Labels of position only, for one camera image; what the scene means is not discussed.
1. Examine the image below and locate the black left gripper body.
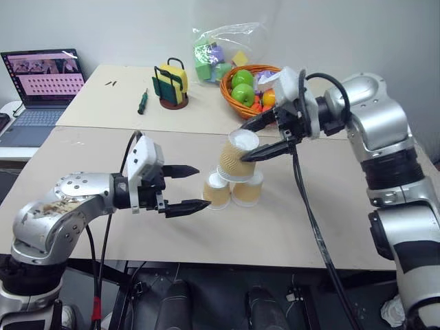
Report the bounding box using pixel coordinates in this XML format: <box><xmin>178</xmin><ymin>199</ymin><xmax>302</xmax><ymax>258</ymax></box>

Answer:
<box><xmin>137</xmin><ymin>164</ymin><xmax>170</xmax><ymax>212</ymax></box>

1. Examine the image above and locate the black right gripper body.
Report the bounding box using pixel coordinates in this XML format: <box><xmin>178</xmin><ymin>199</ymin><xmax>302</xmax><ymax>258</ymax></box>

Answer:
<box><xmin>273</xmin><ymin>100</ymin><xmax>312</xmax><ymax>146</ymax></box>

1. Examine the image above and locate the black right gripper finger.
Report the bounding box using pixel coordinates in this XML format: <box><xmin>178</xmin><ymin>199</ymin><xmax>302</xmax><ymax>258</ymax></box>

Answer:
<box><xmin>239</xmin><ymin>109</ymin><xmax>278</xmax><ymax>133</ymax></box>
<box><xmin>240</xmin><ymin>138</ymin><xmax>297</xmax><ymax>164</ymax></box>

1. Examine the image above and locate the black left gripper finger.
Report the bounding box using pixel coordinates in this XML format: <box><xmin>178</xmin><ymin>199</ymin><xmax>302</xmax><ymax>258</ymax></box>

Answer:
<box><xmin>164</xmin><ymin>199</ymin><xmax>212</xmax><ymax>219</ymax></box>
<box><xmin>162</xmin><ymin>164</ymin><xmax>201</xmax><ymax>180</ymax></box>

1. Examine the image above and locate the brown ribbed paper cup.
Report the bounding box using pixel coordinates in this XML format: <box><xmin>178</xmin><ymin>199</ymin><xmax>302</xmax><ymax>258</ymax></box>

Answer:
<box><xmin>216</xmin><ymin>130</ymin><xmax>260</xmax><ymax>182</ymax></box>
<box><xmin>230</xmin><ymin>170</ymin><xmax>265</xmax><ymax>208</ymax></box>
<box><xmin>202</xmin><ymin>171</ymin><xmax>232</xmax><ymax>210</ymax></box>

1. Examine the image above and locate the white crumpled paper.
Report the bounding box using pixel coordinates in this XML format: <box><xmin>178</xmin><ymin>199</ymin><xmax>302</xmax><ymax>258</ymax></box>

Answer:
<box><xmin>379</xmin><ymin>295</ymin><xmax>408</xmax><ymax>328</ymax></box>

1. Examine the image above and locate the orange woven basket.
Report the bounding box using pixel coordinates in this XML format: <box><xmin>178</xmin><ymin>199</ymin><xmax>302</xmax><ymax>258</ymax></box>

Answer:
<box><xmin>219</xmin><ymin>64</ymin><xmax>287</xmax><ymax>122</ymax></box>

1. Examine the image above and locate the green toy apple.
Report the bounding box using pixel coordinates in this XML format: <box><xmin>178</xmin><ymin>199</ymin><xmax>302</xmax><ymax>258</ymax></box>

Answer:
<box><xmin>230</xmin><ymin>83</ymin><xmax>256</xmax><ymax>107</ymax></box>
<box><xmin>230</xmin><ymin>69</ymin><xmax>255</xmax><ymax>89</ymax></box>

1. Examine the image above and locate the white crumpled wrapper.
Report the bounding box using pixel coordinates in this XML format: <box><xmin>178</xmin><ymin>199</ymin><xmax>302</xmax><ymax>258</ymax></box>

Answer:
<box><xmin>254</xmin><ymin>75</ymin><xmax>280</xmax><ymax>94</ymax></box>

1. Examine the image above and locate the purple toy item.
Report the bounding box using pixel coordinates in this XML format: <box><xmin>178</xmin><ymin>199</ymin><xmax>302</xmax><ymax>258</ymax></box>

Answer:
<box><xmin>255</xmin><ymin>69</ymin><xmax>282</xmax><ymax>83</ymax></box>

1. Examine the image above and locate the green foam block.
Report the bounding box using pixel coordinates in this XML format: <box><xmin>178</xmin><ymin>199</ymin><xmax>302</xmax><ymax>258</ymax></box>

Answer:
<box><xmin>214</xmin><ymin>62</ymin><xmax>234</xmax><ymax>84</ymax></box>
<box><xmin>195</xmin><ymin>60</ymin><xmax>213</xmax><ymax>83</ymax></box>

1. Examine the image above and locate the yellow foam block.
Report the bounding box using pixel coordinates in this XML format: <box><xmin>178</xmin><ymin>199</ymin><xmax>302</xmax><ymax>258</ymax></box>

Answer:
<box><xmin>231</xmin><ymin>51</ymin><xmax>250</xmax><ymax>67</ymax></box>

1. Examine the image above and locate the purple foam block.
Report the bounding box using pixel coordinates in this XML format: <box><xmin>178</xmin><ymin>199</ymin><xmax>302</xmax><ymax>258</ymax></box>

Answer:
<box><xmin>208</xmin><ymin>43</ymin><xmax>227</xmax><ymax>65</ymax></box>

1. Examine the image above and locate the clear plastic bag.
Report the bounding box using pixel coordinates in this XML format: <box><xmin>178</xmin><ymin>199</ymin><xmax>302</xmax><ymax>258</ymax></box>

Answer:
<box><xmin>191</xmin><ymin>21</ymin><xmax>270</xmax><ymax>86</ymax></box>

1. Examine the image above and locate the yellow green sponge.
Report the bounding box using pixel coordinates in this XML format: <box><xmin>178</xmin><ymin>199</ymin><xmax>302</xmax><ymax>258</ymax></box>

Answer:
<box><xmin>152</xmin><ymin>70</ymin><xmax>183</xmax><ymax>104</ymax></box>
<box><xmin>158</xmin><ymin>63</ymin><xmax>190</xmax><ymax>104</ymax></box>

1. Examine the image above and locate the dark rounded shape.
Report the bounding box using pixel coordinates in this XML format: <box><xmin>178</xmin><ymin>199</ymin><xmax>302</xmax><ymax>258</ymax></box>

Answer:
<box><xmin>246</xmin><ymin>285</ymin><xmax>290</xmax><ymax>330</ymax></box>
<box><xmin>160</xmin><ymin>279</ymin><xmax>193</xmax><ymax>330</ymax></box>

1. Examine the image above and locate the open grey laptop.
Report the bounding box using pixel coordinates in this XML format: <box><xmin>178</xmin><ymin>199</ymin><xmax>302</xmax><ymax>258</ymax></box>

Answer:
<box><xmin>0</xmin><ymin>47</ymin><xmax>87</xmax><ymax>149</ymax></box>

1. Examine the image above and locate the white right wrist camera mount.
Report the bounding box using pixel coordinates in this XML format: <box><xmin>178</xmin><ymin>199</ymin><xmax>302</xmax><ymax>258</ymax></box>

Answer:
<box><xmin>273</xmin><ymin>66</ymin><xmax>319</xmax><ymax>140</ymax></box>

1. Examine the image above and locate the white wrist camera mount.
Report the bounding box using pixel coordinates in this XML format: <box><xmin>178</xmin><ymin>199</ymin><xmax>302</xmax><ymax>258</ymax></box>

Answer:
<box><xmin>273</xmin><ymin>66</ymin><xmax>319</xmax><ymax>140</ymax></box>
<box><xmin>122</xmin><ymin>135</ymin><xmax>166</xmax><ymax>215</ymax></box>

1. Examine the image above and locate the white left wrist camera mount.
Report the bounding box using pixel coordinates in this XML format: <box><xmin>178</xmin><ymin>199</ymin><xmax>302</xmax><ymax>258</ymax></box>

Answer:
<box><xmin>122</xmin><ymin>135</ymin><xmax>166</xmax><ymax>215</ymax></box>

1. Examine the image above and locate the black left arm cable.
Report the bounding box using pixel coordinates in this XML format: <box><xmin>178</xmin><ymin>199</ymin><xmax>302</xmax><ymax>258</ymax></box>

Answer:
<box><xmin>84</xmin><ymin>129</ymin><xmax>144</xmax><ymax>330</ymax></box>

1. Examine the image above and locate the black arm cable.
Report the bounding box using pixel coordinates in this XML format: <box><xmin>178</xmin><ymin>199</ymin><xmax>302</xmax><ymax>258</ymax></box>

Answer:
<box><xmin>84</xmin><ymin>129</ymin><xmax>144</xmax><ymax>330</ymax></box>
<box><xmin>290</xmin><ymin>68</ymin><xmax>364</xmax><ymax>330</ymax></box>

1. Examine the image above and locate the black wire sponge rack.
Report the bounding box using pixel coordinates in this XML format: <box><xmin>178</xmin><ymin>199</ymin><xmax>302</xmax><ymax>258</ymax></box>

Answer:
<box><xmin>152</xmin><ymin>57</ymin><xmax>190</xmax><ymax>111</ymax></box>

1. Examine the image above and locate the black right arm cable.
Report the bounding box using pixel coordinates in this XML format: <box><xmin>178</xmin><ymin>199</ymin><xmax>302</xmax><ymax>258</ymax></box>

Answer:
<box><xmin>290</xmin><ymin>68</ymin><xmax>364</xmax><ymax>330</ymax></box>

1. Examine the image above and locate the green handled screwdriver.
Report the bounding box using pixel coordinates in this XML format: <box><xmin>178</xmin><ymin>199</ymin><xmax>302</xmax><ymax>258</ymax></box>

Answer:
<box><xmin>137</xmin><ymin>87</ymin><xmax>151</xmax><ymax>116</ymax></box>

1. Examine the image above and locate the black metal table frame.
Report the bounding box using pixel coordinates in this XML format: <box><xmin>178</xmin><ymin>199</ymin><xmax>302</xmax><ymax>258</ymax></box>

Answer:
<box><xmin>67</xmin><ymin>259</ymin><xmax>147</xmax><ymax>330</ymax></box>

